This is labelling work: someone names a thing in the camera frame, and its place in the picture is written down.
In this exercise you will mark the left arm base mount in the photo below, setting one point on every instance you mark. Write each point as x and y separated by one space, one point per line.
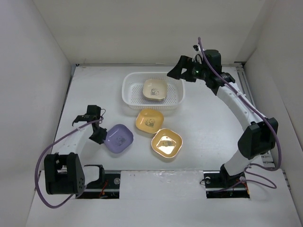
109 188

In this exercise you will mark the cream plate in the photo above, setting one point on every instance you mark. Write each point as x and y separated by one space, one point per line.
155 89

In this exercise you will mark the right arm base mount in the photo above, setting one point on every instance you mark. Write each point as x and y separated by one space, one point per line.
216 188

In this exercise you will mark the purple plate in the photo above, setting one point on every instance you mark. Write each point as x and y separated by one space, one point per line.
118 138

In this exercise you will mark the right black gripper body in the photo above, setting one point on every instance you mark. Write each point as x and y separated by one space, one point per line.
199 71

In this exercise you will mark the white perforated plastic basket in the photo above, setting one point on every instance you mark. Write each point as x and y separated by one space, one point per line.
132 91

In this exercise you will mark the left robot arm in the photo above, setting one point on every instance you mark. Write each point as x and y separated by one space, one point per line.
65 173

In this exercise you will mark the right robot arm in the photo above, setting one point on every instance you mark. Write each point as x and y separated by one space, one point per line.
259 132

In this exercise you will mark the yellow plate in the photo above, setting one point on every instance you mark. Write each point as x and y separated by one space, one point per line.
149 121
166 143

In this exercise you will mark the right aluminium rail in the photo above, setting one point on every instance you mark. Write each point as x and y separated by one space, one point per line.
244 82

